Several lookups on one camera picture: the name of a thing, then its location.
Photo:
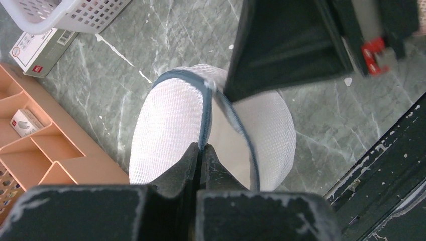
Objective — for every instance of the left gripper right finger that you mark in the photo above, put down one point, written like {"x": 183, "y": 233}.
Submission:
{"x": 214, "y": 176}

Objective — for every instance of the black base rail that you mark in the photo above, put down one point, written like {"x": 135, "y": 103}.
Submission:
{"x": 382, "y": 197}

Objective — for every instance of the white plastic basket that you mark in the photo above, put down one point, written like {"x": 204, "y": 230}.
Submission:
{"x": 38, "y": 16}

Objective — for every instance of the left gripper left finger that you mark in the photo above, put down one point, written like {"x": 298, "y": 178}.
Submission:
{"x": 177, "y": 177}

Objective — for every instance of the white mesh laundry bag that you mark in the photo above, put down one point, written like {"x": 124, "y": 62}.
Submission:
{"x": 254, "y": 139}

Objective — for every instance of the small white box in organizer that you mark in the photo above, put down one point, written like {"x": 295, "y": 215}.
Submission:
{"x": 25, "y": 123}

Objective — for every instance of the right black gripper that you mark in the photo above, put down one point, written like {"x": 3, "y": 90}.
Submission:
{"x": 374, "y": 32}

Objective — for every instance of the orange plastic file organizer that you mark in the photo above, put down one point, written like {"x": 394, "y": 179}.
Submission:
{"x": 61, "y": 152}

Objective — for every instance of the small white cardboard box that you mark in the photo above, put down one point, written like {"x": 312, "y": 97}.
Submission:
{"x": 36, "y": 55}

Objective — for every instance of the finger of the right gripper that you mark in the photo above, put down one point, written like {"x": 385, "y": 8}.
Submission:
{"x": 282, "y": 44}

